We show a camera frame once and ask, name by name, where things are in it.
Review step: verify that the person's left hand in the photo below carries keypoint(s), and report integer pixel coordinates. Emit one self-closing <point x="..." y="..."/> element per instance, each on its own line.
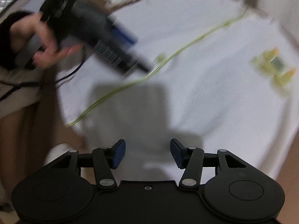
<point x="24" y="29"/>

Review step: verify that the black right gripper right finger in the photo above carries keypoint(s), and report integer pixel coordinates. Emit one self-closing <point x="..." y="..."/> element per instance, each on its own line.
<point x="192" y="160"/>

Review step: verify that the white baby cardigan green trim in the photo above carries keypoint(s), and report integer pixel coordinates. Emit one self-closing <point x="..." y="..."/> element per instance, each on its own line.
<point x="224" y="77"/>

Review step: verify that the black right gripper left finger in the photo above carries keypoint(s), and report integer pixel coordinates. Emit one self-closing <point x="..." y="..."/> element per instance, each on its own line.
<point x="103" y="161"/>

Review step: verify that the black fuzzy sleeve forearm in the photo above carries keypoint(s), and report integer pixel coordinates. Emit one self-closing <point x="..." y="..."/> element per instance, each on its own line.
<point x="8" y="55"/>

